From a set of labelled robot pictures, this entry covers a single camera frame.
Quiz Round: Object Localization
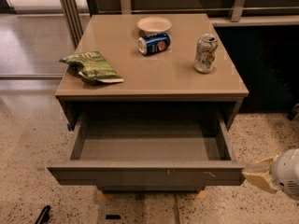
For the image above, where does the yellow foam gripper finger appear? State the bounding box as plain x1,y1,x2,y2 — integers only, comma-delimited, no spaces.
242,169,280,194
248,155,278,172

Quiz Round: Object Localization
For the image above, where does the grey top drawer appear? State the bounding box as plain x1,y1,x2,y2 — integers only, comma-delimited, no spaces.
48,117,244,192

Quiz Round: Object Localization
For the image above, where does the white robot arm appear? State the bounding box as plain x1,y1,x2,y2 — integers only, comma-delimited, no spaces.
242,148,299,201

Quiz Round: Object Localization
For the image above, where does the grey drawer cabinet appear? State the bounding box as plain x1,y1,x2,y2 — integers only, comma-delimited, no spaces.
54,13,249,194

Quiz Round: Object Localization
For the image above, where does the silver crushed soda can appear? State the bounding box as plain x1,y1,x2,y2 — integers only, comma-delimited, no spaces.
194,34,219,74

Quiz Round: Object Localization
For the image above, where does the blue soda can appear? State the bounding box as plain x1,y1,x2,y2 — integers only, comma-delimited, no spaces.
138,32,171,55

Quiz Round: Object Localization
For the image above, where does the white paper bowl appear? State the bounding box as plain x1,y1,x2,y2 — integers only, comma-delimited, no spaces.
137,17,172,34

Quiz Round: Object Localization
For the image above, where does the green chip bag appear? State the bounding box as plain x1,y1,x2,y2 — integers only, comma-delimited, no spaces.
60,51,123,85

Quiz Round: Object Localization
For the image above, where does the blue tape piece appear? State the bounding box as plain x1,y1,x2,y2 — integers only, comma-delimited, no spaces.
67,123,73,132

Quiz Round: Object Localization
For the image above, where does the black object on floor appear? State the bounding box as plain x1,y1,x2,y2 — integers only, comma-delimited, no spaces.
35,205,50,224

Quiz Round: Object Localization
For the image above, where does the metal railing frame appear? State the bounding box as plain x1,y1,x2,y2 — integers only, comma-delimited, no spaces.
60,0,299,44

